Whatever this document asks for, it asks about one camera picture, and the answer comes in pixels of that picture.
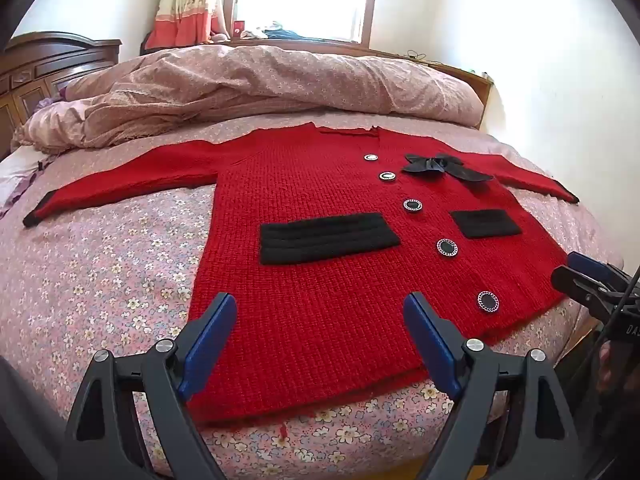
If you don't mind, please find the person's right hand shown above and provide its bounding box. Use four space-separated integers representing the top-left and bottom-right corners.
598 341 621 397

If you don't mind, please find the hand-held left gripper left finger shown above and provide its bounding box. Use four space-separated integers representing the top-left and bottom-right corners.
64 291 238 480

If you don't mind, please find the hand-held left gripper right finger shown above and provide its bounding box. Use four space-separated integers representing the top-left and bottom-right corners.
404 291 586 480

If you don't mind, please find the white purple pillow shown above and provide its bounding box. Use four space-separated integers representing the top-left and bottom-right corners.
0 152 51 221

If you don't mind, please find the pink floral bed sheet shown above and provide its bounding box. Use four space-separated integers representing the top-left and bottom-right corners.
0 110 626 480

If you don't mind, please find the cream and red curtain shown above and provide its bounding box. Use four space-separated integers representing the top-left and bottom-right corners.
145 0 231 51

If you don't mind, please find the pink floral duvet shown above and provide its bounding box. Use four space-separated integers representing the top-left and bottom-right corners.
12 44 486 153

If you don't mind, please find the red knit cardigan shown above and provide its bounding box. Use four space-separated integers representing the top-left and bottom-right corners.
22 122 581 428

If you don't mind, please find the purple cloth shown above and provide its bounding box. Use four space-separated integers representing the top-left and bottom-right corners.
41 86 70 112

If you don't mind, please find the dark wooden headboard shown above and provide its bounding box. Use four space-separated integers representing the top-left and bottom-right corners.
0 31 123 161

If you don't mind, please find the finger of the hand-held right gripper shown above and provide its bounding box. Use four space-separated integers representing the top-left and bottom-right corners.
566 252 626 285
551 265 617 319

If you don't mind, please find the dark blue cloth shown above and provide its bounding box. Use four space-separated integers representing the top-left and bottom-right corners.
265 27 321 41

